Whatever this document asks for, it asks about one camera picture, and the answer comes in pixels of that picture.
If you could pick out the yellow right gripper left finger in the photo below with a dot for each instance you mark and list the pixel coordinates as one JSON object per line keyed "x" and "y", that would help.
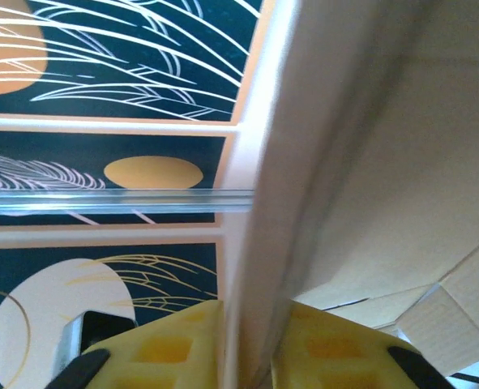
{"x": 162, "y": 352}

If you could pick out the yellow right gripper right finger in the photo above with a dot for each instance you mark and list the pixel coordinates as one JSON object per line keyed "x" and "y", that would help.
{"x": 344, "y": 356}

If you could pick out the brown cardboard paper box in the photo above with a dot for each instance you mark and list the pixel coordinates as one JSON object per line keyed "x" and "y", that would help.
{"x": 364, "y": 182}

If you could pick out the aluminium profile rail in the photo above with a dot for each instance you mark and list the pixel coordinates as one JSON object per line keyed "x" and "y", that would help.
{"x": 101, "y": 201}

